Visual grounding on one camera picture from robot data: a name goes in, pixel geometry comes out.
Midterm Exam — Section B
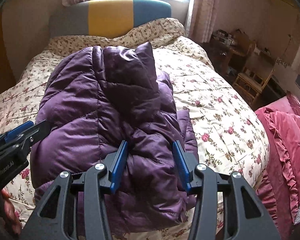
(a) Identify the floral bed quilt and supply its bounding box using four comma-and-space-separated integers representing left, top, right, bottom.
0, 17, 270, 240

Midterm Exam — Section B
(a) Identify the pink ruffled quilt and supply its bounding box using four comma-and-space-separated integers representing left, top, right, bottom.
254, 92, 300, 240

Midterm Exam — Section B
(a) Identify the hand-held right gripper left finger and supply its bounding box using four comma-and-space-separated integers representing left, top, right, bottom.
20, 140, 129, 240

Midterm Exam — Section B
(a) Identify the grey yellow blue headboard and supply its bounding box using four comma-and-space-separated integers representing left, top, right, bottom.
49, 0, 172, 38

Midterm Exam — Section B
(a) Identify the person's left hand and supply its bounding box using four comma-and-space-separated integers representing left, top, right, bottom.
0, 189, 24, 237

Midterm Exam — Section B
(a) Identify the purple puffer jacket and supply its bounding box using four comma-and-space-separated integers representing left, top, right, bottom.
30, 42, 199, 234

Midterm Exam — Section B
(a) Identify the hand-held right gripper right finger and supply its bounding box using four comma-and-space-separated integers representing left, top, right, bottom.
172, 140, 282, 240

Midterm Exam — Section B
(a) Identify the wicker chair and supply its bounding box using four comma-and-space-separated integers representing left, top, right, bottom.
232, 42, 277, 107

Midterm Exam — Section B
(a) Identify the brown wooden wardrobe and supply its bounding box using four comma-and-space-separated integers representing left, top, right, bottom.
0, 9, 17, 102

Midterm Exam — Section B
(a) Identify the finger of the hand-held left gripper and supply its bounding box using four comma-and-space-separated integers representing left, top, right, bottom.
19, 120, 52, 153
0, 120, 35, 148

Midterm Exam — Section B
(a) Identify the wooden side table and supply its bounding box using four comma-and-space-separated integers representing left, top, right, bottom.
209, 29, 257, 74

